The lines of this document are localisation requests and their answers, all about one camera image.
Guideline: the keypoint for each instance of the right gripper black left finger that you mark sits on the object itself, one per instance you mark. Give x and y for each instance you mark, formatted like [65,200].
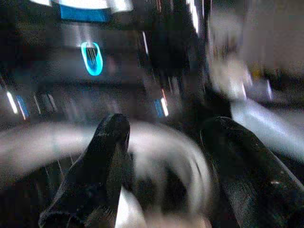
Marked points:
[95,171]

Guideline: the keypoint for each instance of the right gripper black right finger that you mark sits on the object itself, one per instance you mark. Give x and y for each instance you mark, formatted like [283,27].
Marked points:
[249,180]

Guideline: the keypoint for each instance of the black top-load washing machine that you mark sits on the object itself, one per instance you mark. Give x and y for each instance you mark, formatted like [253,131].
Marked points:
[47,90]

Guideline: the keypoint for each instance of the teal oval washer emblem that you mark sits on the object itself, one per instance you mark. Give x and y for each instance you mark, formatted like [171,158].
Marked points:
[83,54]

